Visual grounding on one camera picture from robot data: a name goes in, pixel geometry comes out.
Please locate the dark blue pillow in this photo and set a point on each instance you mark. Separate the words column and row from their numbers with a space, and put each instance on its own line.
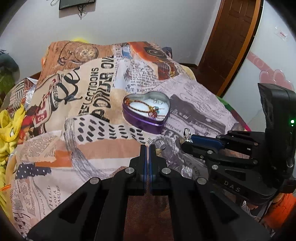
column 167, row 51

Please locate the newspaper print blanket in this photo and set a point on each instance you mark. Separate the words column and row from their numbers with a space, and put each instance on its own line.
column 92, row 115

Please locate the pink heart sticker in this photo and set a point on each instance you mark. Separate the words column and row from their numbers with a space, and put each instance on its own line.
column 272, row 76

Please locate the green patterned bag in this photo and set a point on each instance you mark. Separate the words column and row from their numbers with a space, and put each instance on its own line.
column 5, row 85

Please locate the thin silver hoop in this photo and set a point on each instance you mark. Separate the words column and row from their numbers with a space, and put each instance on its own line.
column 155, row 141

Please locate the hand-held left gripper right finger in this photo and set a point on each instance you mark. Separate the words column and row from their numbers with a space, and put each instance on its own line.
column 152, row 166

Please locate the pile of clothes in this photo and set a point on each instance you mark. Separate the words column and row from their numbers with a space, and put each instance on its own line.
column 8, row 61

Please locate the yellow plastic object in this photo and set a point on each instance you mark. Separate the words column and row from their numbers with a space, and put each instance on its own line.
column 79, row 39

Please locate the small black wall screen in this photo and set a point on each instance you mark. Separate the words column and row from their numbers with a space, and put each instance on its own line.
column 76, row 3

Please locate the yellow cloth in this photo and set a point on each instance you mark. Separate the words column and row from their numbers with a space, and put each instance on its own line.
column 10, row 129

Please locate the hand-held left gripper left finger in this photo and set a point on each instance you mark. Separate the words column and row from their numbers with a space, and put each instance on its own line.
column 143, row 166

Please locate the small white door sticker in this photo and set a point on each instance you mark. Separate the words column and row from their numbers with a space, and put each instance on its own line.
column 281, row 33

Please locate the purple heart-shaped tin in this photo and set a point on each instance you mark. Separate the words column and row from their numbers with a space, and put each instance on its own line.
column 141, row 122

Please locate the brown wooden door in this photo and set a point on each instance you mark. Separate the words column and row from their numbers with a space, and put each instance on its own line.
column 229, row 41

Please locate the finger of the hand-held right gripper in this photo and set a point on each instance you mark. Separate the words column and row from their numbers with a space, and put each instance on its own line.
column 204, row 139
column 201, row 150

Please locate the colourful fleece blanket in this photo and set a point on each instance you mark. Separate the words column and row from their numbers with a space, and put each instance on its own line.
column 233, row 111

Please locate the person's right forearm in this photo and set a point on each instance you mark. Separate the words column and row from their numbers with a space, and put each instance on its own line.
column 284, row 208

